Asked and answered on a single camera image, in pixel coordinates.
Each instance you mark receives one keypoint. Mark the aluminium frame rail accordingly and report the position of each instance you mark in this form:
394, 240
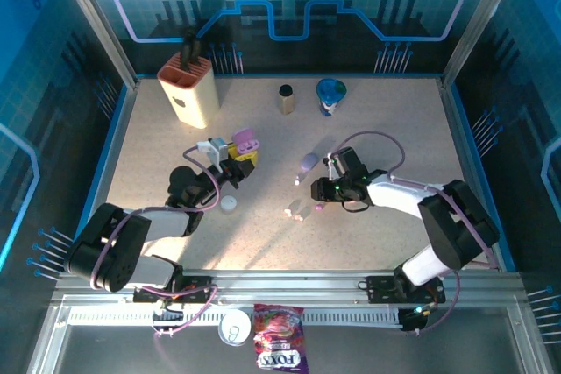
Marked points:
285, 282

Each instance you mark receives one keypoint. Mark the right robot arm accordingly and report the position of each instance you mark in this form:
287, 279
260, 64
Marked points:
456, 225

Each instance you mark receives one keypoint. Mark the beige bottle black cap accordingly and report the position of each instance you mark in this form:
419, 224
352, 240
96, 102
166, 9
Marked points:
286, 102

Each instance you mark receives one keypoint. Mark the beige knife block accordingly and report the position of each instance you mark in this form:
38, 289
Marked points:
193, 93

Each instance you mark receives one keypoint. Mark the blue yogurt cup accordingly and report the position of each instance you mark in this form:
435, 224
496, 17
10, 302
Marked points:
331, 93

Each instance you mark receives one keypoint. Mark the fruit candy bag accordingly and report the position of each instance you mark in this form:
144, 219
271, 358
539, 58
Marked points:
280, 339

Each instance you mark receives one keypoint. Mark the aluminium frame post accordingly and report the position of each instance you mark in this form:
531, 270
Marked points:
95, 19
480, 19

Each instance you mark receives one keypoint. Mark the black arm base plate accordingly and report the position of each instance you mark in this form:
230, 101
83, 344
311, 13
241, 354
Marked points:
193, 284
381, 288

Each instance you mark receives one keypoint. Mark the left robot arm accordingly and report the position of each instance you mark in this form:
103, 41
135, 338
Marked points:
109, 251

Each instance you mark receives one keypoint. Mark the purple earbud charging case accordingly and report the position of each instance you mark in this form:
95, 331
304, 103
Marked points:
245, 142

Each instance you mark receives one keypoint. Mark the white bottle cap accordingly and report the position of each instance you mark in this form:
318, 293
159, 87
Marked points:
228, 204

